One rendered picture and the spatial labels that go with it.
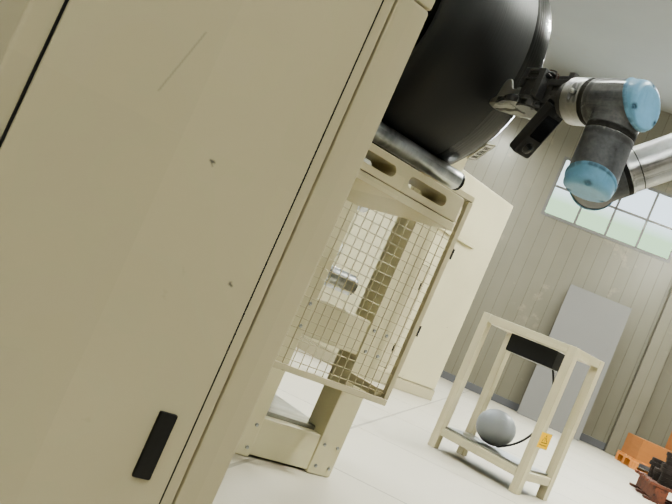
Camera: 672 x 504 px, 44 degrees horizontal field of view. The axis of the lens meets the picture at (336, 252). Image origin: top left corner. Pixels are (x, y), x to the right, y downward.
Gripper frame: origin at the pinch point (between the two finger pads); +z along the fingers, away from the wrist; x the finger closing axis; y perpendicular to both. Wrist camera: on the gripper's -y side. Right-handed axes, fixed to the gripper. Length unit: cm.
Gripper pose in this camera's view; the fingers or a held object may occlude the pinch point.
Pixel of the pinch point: (493, 106)
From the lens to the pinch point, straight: 179.0
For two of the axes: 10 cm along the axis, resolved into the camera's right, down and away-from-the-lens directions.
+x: -7.4, -3.4, -5.9
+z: -5.6, -1.9, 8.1
